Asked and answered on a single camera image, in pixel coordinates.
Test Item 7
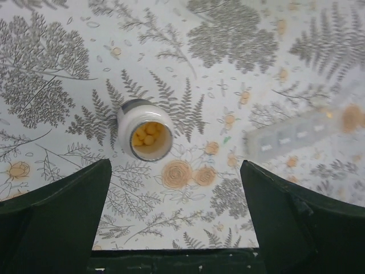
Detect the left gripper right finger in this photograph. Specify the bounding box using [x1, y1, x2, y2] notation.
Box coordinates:
[240, 160, 364, 273]

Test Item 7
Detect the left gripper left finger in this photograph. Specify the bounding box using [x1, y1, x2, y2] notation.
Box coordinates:
[1, 159, 112, 273]

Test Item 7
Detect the clear pill organizer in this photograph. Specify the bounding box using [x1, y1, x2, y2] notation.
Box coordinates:
[246, 110, 340, 163]

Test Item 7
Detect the white cap pill bottle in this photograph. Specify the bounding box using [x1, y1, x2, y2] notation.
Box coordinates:
[117, 99, 173, 162]

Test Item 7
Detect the floral table mat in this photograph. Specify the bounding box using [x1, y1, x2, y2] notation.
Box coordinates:
[1, 1, 364, 250]

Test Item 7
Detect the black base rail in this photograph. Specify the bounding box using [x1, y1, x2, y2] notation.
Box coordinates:
[87, 248, 266, 274]

